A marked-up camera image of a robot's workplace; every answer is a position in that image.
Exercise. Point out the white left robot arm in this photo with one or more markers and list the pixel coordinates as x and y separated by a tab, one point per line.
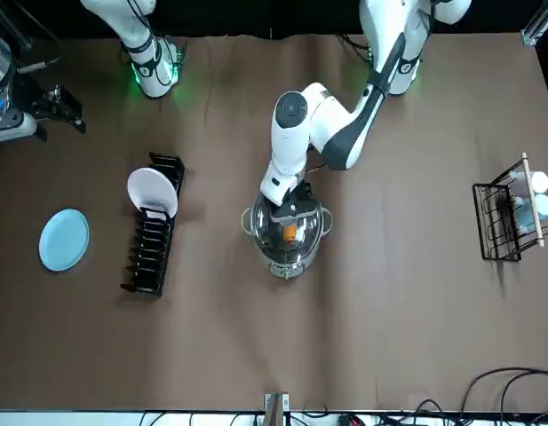
291	133

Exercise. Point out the stainless steel pot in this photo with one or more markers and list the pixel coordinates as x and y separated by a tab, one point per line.
291	266

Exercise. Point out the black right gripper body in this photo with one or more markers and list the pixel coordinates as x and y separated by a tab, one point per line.
31	104

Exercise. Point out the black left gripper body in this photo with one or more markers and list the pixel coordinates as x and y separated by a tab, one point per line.
300	193

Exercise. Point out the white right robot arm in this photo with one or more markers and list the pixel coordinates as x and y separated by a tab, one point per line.
153	75

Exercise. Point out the black dish rack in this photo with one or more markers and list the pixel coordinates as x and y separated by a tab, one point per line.
151	248

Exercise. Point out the pale pink cup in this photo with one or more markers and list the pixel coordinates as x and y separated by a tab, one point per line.
540	180

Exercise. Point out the orange corn cob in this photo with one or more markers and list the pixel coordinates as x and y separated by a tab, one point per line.
290	233

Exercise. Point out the white plate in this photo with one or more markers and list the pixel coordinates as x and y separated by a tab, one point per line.
151	188

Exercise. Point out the aluminium frame post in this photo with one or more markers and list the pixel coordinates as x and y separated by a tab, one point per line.
540	22
275	408

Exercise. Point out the glass pot lid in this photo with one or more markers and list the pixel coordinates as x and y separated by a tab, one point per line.
309	231

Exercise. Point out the light blue plate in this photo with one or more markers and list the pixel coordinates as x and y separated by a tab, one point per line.
64	239

